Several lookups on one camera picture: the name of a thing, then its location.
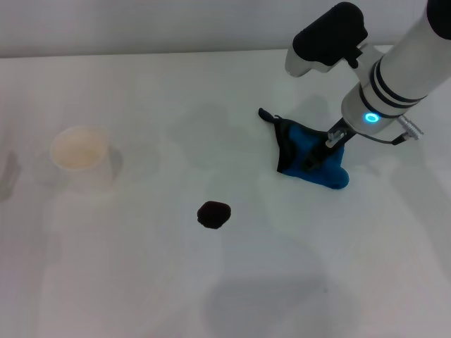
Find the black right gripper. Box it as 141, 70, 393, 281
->
302, 117, 357, 173

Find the grey cable with metal plug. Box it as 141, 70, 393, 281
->
365, 115, 426, 146

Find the black water stain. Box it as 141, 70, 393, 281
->
196, 200, 233, 230

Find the white paper cup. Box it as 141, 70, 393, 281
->
49, 125, 118, 194

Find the blue rag with black trim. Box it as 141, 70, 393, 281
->
258, 107, 350, 192

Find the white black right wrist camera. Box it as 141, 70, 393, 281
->
284, 1, 384, 79

